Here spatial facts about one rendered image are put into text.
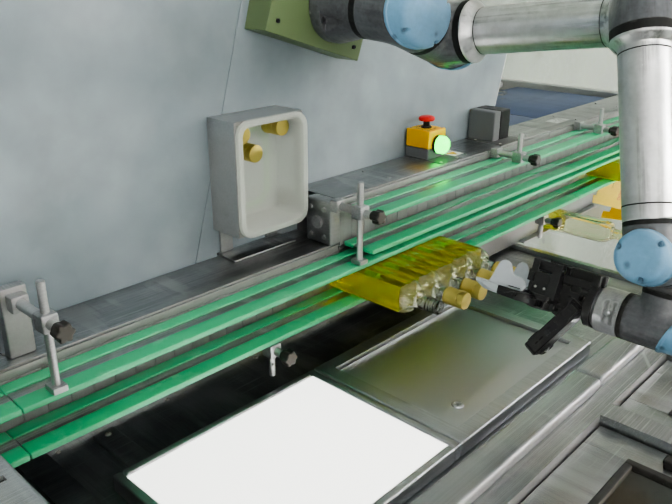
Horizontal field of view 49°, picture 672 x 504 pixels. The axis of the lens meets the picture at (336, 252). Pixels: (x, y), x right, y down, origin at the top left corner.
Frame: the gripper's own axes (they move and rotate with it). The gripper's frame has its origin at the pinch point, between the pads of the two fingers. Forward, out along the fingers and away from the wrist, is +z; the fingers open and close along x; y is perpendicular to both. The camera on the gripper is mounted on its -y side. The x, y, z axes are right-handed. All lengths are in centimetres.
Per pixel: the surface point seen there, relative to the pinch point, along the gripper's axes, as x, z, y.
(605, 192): -331, 112, 39
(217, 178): 29, 45, 6
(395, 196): -8.1, 31.1, 10.8
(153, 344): 49, 28, -20
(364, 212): 8.7, 25.0, 6.7
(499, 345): -17.9, 3.4, -13.3
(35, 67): 66, 47, 17
